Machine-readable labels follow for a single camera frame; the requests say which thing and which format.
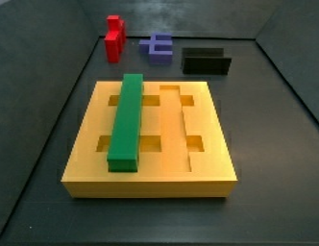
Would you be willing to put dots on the yellow slotted board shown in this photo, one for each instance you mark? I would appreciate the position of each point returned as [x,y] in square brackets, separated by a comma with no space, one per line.
[183,155]

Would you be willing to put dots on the green long block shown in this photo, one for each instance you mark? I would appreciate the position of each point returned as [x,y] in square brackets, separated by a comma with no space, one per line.
[123,151]

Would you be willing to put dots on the purple branched block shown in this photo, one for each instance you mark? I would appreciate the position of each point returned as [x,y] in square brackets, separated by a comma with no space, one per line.
[158,48]

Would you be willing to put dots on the red branched block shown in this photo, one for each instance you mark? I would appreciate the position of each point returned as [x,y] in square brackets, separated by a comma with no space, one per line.
[114,38]

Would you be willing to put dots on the black angle bracket holder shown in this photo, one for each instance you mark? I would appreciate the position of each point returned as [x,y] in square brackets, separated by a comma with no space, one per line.
[205,61]

